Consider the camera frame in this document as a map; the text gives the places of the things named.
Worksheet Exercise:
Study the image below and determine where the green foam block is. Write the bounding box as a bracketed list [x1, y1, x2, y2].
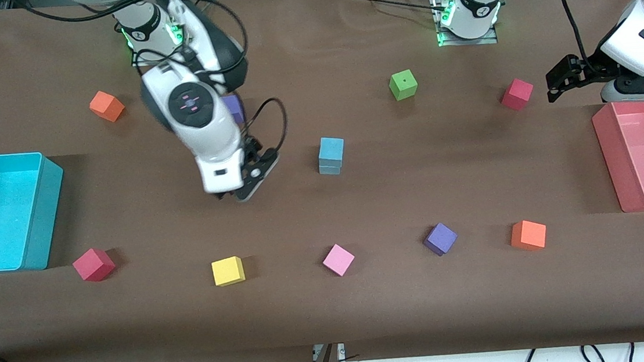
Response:
[388, 69, 420, 103]

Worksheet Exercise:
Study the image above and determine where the purple foam block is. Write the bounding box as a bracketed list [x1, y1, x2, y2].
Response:
[422, 221, 460, 258]
[221, 94, 247, 127]

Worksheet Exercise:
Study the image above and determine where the silver metal bracket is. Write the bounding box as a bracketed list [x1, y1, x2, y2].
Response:
[312, 342, 347, 362]

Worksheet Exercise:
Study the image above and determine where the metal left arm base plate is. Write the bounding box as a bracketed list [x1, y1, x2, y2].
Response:
[433, 0, 500, 49]

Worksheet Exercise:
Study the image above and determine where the brown table cover sheet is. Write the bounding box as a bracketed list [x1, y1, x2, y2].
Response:
[0, 0, 644, 362]

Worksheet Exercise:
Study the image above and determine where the pink foam block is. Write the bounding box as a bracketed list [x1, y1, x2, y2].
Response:
[321, 242, 358, 279]

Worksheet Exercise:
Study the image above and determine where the red foam block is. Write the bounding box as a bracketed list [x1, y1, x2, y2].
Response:
[71, 246, 117, 284]
[499, 77, 536, 112]

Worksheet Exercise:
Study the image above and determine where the orange foam block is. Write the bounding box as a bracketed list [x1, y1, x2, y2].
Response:
[509, 218, 549, 253]
[88, 89, 127, 125]

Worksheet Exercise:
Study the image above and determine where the yellow foam block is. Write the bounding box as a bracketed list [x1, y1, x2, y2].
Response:
[210, 255, 247, 288]

